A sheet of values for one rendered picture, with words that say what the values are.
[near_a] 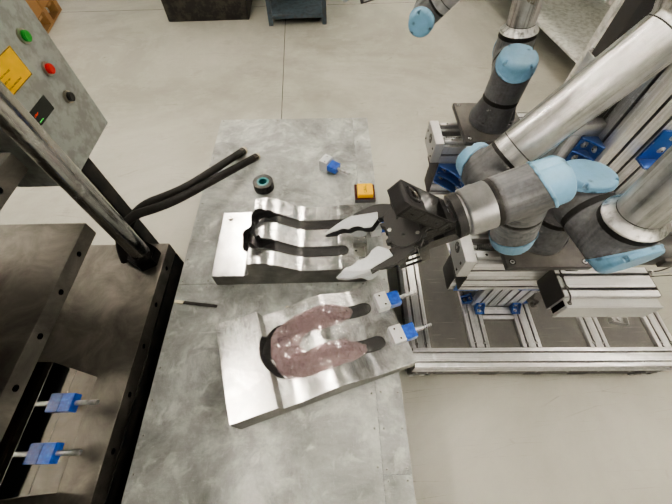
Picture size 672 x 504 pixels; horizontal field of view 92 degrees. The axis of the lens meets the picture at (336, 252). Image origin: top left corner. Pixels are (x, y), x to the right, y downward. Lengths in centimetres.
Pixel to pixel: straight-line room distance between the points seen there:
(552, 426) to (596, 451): 20
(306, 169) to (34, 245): 91
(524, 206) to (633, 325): 174
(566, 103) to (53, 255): 119
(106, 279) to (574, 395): 215
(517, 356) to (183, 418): 141
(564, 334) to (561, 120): 145
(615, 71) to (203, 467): 113
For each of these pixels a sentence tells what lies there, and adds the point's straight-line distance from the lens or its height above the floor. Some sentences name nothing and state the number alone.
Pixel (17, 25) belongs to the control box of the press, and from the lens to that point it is 124.
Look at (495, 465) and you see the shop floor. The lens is 191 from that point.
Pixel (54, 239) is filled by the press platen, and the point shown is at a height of 104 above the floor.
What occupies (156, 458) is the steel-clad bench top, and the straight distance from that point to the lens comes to 107.
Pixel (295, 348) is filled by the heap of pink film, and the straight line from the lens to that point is 91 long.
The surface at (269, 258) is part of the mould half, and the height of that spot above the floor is 93.
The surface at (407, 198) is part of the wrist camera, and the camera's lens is 43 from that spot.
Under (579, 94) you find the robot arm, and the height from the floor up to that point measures 148.
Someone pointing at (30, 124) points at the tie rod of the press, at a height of 134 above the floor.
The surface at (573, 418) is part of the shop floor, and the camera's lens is 212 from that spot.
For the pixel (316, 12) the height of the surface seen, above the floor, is 11.
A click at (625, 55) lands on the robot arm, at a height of 153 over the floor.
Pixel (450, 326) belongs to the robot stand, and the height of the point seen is 21.
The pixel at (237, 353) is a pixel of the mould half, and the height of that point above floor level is 91.
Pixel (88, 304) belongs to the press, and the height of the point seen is 78.
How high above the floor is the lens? 177
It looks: 57 degrees down
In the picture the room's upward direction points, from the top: straight up
